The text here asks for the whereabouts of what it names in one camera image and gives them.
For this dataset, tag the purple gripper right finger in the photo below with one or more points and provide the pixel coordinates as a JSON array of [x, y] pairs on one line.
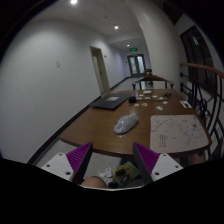
[[153, 166]]

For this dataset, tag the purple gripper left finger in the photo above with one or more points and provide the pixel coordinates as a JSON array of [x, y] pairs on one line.
[[71, 166]]

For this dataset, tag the white printed mouse pad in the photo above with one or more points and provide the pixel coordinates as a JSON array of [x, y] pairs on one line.
[[176, 134]]

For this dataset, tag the white computer mouse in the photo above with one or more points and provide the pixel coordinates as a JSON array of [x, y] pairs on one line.
[[126, 123]]

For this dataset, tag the green yellow shoe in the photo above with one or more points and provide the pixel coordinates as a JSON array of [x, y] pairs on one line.
[[125, 173]]

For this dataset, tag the small white card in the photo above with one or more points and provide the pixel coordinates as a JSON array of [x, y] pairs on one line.
[[160, 108]]

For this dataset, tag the small black box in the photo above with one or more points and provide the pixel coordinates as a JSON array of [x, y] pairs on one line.
[[132, 99]]

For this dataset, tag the black flat laptop case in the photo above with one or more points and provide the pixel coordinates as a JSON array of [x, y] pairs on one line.
[[111, 102]]

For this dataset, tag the wooden armchair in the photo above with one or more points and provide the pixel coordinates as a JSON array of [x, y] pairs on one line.
[[152, 78]]

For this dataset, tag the double glass door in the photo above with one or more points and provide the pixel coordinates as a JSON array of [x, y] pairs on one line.
[[136, 64]]

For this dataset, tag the white door on left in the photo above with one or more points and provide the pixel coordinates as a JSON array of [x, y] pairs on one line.
[[100, 69]]

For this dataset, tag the green exit sign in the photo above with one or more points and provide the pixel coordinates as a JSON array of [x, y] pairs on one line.
[[133, 49]]

